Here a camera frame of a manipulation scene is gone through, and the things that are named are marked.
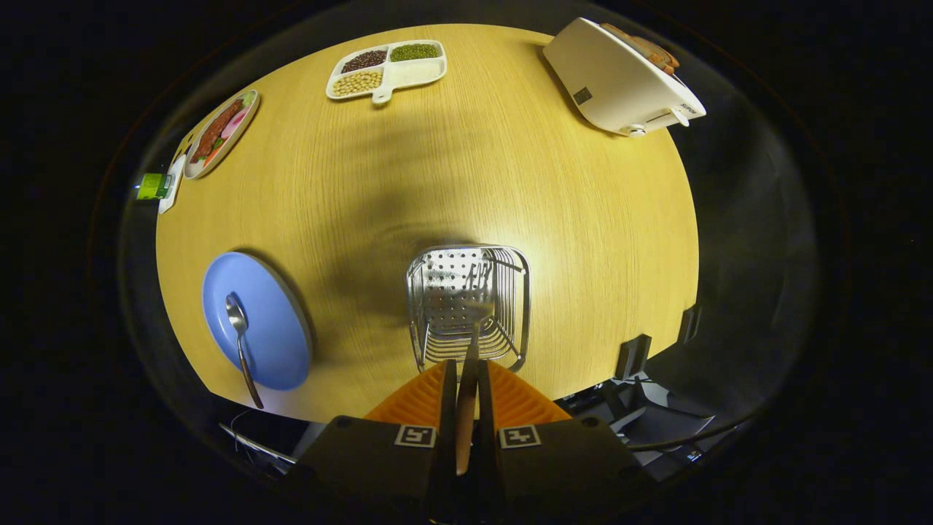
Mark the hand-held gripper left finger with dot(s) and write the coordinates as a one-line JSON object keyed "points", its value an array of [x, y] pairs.
{"points": [[386, 467]]}

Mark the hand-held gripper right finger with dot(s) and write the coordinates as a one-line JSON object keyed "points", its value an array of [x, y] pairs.
{"points": [[561, 467]]}

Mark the metal spoon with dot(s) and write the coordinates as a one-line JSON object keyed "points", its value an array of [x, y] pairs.
{"points": [[235, 313]]}

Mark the grey chair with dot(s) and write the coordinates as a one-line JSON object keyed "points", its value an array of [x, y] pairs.
{"points": [[656, 430]]}

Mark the black table clamp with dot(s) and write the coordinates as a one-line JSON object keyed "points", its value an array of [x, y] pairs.
{"points": [[633, 356], [689, 324]]}

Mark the blue plate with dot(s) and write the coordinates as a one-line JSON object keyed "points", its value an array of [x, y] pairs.
{"points": [[277, 328]]}

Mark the white square coaster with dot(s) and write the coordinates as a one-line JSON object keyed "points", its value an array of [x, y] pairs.
{"points": [[173, 191]]}

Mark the green label plastic bottle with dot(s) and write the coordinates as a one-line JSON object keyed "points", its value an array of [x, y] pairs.
{"points": [[153, 187]]}

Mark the plate of meat and vegetables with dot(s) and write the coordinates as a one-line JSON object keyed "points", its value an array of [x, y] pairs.
{"points": [[219, 133]]}

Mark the white toaster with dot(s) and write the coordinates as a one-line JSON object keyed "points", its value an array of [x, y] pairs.
{"points": [[612, 87]]}

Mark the white divided tray of beans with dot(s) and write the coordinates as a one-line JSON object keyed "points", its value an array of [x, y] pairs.
{"points": [[408, 71]]}

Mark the toast bread slice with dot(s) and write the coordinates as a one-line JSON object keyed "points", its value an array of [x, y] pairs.
{"points": [[630, 42], [665, 57]]}

